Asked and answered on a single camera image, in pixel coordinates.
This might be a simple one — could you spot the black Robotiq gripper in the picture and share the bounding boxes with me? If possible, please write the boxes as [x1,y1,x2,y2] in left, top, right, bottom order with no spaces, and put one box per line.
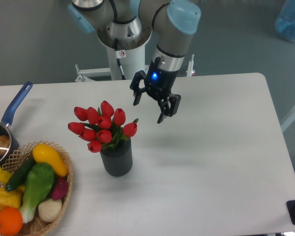
[130,57,181,124]

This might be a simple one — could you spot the red tulip bouquet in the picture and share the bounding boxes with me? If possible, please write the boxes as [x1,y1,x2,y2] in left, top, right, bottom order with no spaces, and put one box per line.
[67,100,139,153]

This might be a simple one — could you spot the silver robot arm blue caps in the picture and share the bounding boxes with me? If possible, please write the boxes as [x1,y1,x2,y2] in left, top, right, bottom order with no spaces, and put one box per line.
[68,0,201,122]

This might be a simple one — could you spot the dark grey ribbed vase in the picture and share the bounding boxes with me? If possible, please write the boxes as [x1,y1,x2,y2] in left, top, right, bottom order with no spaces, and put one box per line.
[100,139,133,177]

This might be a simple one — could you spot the yellow squash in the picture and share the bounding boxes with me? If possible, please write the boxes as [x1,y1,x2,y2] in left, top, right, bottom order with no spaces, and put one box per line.
[32,144,68,177]

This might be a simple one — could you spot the purple red onion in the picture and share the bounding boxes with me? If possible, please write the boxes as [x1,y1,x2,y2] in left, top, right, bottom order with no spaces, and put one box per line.
[50,177,68,200]

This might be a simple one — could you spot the green bok choy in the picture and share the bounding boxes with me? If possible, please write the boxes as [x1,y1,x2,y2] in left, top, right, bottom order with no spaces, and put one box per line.
[19,163,55,224]

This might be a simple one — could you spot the dark green cucumber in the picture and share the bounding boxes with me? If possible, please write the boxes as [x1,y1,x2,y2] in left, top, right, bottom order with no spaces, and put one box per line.
[5,155,36,191]

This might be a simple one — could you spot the white garlic bulb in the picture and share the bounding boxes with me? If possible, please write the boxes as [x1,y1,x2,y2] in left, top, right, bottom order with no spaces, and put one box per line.
[38,198,62,222]

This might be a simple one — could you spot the blue plastic bag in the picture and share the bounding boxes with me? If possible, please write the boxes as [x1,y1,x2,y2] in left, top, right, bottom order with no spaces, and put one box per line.
[274,0,295,42]

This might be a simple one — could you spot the brown bread roll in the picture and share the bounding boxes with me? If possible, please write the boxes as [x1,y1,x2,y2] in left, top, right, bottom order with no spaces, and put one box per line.
[0,135,10,157]

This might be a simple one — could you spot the yellow banana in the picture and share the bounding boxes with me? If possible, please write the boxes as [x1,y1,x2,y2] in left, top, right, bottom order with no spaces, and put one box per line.
[0,166,12,185]

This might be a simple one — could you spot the yellow bell pepper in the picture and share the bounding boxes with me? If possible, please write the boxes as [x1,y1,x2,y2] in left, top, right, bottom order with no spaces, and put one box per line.
[0,187,22,211]

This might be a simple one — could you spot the orange fruit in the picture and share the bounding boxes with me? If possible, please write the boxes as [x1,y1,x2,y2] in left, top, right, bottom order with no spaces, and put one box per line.
[0,207,23,236]

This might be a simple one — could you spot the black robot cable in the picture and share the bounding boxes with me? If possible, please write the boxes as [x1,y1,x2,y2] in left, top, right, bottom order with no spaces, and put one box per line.
[114,38,127,81]

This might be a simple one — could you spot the blue handled saucepan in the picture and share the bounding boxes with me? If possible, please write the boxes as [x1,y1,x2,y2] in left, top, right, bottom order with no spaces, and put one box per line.
[0,82,33,166]

